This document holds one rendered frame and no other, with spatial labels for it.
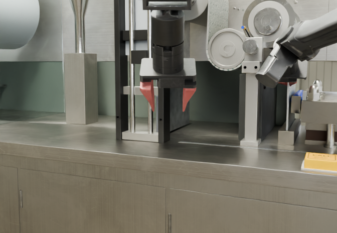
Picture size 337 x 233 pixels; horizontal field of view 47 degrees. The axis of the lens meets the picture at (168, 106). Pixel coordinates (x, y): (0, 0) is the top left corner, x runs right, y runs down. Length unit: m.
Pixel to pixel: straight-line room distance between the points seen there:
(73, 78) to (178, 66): 0.85
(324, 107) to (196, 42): 0.64
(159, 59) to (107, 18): 1.07
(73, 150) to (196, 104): 0.64
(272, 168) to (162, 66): 0.36
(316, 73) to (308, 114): 2.78
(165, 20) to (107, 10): 1.11
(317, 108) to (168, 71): 0.54
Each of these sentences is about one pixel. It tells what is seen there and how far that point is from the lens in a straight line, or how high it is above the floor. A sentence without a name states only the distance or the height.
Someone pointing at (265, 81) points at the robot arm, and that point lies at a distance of 1.00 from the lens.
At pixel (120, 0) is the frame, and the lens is 1.20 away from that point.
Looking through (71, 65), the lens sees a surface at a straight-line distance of 1.51.
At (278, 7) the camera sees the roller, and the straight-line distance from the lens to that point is 1.17.
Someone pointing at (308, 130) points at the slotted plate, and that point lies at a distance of 1.19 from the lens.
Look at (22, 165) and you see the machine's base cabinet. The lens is 1.27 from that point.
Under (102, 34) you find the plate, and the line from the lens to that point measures 1.75.
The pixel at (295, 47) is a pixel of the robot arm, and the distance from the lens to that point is 0.95.
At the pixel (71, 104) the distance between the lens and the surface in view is 1.52.
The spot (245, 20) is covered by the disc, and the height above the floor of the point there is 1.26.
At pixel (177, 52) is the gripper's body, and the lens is 0.68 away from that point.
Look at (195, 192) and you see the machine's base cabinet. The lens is 0.99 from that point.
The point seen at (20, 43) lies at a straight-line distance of 1.67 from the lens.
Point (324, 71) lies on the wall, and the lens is 3.92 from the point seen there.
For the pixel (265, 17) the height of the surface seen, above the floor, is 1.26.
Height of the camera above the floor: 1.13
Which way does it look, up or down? 6 degrees down
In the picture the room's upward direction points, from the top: straight up
